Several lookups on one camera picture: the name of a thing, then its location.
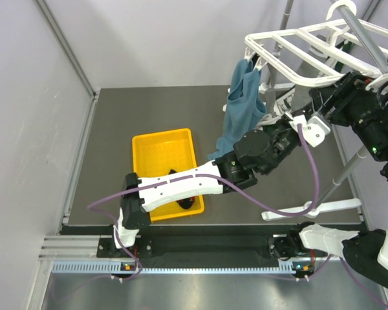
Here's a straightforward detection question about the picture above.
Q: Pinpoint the aluminium cable duct rail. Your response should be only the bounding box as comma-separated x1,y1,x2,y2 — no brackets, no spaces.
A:
39,236,327,276

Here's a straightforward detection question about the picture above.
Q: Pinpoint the blue cloth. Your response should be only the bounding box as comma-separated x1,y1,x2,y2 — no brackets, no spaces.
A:
208,59,266,160

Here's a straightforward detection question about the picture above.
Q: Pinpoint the yellow plastic bin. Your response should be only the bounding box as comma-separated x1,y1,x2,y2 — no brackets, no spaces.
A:
132,128,205,222

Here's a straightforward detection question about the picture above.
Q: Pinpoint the white clip hanger frame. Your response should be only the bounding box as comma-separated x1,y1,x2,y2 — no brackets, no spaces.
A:
244,0,388,98

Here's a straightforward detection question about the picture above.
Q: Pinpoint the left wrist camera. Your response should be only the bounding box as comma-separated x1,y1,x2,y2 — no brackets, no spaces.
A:
285,112,331,148

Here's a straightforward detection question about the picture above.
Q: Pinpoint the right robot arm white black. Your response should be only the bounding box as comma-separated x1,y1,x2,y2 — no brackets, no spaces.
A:
286,72,388,289

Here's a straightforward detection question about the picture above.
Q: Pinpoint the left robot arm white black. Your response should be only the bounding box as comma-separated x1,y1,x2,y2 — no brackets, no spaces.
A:
111,123,305,256

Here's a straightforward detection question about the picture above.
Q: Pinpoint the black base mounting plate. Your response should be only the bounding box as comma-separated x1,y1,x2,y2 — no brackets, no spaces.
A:
96,234,314,261

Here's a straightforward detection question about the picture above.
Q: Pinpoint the grey striped sock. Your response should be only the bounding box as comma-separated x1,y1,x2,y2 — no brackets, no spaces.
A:
291,62,318,112

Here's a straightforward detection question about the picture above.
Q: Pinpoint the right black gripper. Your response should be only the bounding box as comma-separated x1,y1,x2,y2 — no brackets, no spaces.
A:
307,68,388,160

